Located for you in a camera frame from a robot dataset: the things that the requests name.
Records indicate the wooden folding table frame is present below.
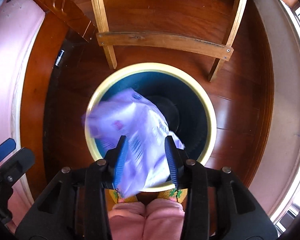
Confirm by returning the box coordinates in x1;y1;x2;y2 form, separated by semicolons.
91;0;247;82

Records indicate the round blue trash bin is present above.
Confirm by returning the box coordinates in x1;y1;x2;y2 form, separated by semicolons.
84;62;217;192

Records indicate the purple white plastic wrapper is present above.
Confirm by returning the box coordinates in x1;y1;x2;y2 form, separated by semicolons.
85;88;184;197

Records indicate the dark wooden cabinet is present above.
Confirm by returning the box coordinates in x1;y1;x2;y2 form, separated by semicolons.
34;0;96;42

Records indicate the left pink trouser leg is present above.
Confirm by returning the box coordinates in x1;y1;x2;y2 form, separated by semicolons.
108;202;146;239

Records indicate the left yellow knitted slipper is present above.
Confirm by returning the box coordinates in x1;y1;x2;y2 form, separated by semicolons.
108;190;138;204

